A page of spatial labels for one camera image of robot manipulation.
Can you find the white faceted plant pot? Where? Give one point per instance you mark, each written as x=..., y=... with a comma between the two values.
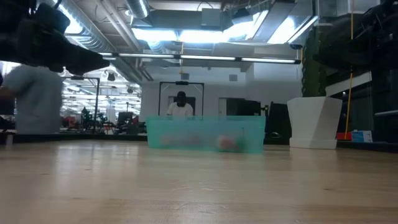
x=314, y=121

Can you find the red box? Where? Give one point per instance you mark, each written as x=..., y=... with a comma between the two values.
x=343, y=136

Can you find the silver ventilation duct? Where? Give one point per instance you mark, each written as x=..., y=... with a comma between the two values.
x=138, y=7

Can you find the black gantry frame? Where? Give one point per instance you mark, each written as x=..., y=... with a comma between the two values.
x=97, y=99
x=182, y=83

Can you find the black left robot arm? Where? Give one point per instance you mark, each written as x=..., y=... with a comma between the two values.
x=7, y=31

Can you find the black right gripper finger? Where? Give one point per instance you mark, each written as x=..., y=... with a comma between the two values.
x=332, y=57

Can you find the green cactus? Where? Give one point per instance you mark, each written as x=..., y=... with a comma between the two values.
x=312, y=71

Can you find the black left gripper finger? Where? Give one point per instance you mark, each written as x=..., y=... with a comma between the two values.
x=85, y=60

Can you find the teal translucent plastic container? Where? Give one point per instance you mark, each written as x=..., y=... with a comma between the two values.
x=186, y=133

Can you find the black office chair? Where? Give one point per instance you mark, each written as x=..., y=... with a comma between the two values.
x=278, y=121

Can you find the grey ceiling unit box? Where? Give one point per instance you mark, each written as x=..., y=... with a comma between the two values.
x=211, y=17

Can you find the black monitor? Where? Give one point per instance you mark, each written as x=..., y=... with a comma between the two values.
x=245, y=107
x=6, y=109

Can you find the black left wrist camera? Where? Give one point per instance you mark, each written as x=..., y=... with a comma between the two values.
x=53, y=17

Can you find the person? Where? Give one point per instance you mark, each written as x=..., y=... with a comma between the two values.
x=180, y=109
x=37, y=99

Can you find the black dome ceiling camera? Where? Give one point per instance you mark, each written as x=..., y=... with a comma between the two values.
x=295, y=46

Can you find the blue cardboard box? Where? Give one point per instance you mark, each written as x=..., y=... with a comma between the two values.
x=362, y=136

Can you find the long ceiling light tube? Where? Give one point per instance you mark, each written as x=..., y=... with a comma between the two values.
x=267, y=60
x=208, y=58
x=146, y=55

